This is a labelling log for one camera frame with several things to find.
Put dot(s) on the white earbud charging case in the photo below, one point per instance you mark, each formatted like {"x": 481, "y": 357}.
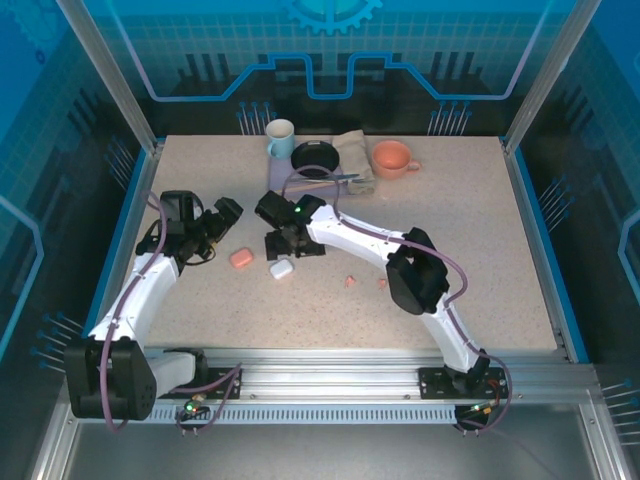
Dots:
{"x": 282, "y": 269}

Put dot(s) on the pink earbud charging case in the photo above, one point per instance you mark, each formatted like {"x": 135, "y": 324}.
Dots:
{"x": 241, "y": 258}

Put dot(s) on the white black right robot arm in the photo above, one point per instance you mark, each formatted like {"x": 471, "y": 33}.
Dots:
{"x": 345, "y": 241}

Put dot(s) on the lavender plastic tray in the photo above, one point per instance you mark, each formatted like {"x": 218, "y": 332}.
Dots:
{"x": 279, "y": 170}

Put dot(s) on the pale pink chopstick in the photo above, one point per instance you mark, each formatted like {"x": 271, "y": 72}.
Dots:
{"x": 330, "y": 184}

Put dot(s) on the black round plate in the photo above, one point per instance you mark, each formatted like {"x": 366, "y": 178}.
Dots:
{"x": 315, "y": 157}

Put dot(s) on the light blue mug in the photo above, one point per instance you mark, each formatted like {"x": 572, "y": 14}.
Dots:
{"x": 281, "y": 145}

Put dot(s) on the beige folded cloth napkin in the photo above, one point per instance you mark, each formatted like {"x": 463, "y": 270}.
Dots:
{"x": 355, "y": 155}

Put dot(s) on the salmon pink cup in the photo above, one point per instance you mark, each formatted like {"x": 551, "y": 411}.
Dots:
{"x": 390, "y": 160}

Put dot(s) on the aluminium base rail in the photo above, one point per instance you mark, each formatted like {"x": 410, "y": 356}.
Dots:
{"x": 325, "y": 370}

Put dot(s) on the aluminium frame post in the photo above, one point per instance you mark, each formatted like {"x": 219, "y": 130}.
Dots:
{"x": 542, "y": 75}
{"x": 116, "y": 75}

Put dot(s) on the aluminium side frame rail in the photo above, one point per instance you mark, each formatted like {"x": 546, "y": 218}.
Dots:
{"x": 55, "y": 450}
{"x": 602, "y": 450}

